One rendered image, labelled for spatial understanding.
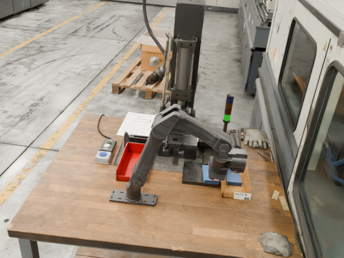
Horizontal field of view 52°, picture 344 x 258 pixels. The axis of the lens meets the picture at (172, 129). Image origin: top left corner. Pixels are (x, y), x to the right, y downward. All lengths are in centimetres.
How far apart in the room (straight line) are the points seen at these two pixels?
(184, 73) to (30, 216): 88
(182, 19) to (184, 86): 30
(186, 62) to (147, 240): 78
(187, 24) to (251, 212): 87
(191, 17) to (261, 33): 310
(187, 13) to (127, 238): 98
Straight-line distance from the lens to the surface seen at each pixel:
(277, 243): 145
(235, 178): 173
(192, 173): 169
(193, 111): 176
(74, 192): 161
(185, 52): 160
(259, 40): 472
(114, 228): 144
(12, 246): 272
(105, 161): 176
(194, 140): 183
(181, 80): 164
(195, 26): 165
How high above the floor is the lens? 191
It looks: 29 degrees down
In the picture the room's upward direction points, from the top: 5 degrees clockwise
